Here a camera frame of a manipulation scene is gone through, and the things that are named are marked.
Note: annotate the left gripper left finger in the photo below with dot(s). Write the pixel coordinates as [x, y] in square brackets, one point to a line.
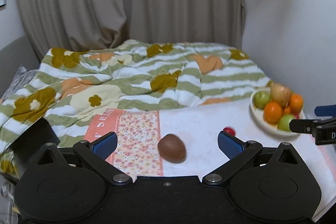
[82, 165]

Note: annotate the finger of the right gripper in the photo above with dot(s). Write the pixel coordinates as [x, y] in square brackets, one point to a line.
[310, 126]

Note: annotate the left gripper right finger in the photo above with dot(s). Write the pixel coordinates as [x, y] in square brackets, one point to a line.
[251, 164]

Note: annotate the small green fruit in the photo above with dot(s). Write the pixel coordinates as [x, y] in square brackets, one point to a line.
[284, 122]

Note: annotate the medium orange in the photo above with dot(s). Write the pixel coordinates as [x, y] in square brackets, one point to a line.
[296, 103]

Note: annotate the large orange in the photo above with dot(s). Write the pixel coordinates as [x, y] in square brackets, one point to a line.
[272, 112]

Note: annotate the reddish wrinkled apple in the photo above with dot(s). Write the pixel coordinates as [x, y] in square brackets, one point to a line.
[280, 94]

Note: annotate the small mandarin orange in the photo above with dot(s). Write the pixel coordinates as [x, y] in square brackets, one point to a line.
[286, 110]

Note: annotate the cream yellow bowl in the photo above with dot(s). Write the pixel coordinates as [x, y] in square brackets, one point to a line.
[257, 116]

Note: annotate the pink floral towel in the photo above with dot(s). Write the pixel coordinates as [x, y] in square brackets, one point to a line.
[210, 139]

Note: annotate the green apple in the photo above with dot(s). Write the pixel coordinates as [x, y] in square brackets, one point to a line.
[261, 99]

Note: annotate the black box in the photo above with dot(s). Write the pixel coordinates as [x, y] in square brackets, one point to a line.
[33, 138]

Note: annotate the brown kiwi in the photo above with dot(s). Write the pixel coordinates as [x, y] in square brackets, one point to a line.
[172, 149]

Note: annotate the green striped floral blanket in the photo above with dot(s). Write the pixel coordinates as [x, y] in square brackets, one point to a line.
[70, 88]

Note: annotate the grey sofa backrest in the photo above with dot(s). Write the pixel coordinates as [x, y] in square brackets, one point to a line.
[19, 52]

